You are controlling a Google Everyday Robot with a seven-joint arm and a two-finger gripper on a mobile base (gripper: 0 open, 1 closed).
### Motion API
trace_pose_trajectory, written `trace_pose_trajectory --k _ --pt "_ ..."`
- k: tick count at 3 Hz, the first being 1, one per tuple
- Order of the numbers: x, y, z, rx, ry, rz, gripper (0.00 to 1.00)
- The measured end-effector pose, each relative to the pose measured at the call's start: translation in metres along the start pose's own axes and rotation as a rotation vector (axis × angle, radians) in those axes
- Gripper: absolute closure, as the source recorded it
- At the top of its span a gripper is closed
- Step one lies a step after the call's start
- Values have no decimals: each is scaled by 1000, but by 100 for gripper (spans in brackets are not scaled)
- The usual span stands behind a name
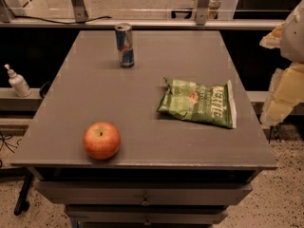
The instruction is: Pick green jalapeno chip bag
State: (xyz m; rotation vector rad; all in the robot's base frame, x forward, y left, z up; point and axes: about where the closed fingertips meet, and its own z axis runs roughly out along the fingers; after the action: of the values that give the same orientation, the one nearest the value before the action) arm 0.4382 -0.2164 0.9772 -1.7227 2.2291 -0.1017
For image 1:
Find grey upper drawer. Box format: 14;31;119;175
35;181;253;206

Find metal frame bracket left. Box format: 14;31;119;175
71;0;88;23

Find green kettle chip bag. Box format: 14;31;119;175
157;78;237;129

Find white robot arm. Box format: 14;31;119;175
259;1;304;126

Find blue silver energy drink can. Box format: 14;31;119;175
115;23;135;68

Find black stand leg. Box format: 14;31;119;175
13;172;33;216

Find red apple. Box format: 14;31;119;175
83;122;121;160

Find grey lower drawer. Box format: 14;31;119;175
66;205;228;225

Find white pump bottle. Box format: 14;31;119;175
5;64;31;98

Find black cable on ledge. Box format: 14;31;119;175
9;14;113;25

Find metal frame bracket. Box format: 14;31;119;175
196;0;210;26
71;0;88;23

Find black floor cables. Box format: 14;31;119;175
0;131;23;169

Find grey drawer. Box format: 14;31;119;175
35;181;253;206
66;205;228;225

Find metal frame bracket right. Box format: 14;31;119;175
196;0;210;26

